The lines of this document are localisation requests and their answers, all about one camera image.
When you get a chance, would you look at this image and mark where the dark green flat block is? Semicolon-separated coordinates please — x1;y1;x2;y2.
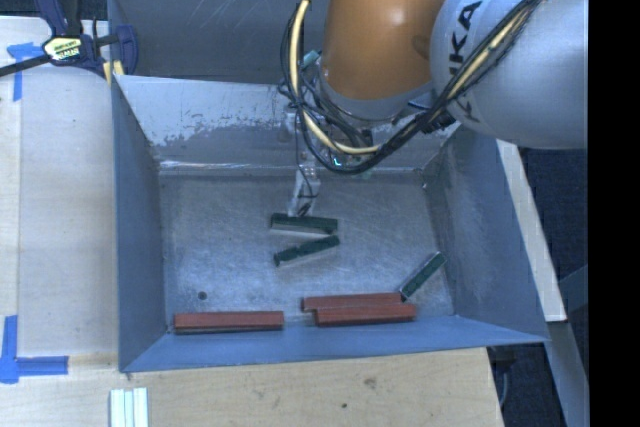
399;251;448;303
272;235;342;269
269;212;340;238

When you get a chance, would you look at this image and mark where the red-brown flat block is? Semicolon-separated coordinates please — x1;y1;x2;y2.
313;302;418;328
172;310;286;335
300;292;405;314

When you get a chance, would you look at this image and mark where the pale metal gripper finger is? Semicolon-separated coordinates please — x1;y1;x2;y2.
286;167;311;218
298;174;322;218

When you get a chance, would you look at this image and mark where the pale wood flat board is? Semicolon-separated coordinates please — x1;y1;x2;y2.
17;18;121;359

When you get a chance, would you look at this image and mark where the grey metal bin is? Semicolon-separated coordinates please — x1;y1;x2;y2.
105;0;552;374

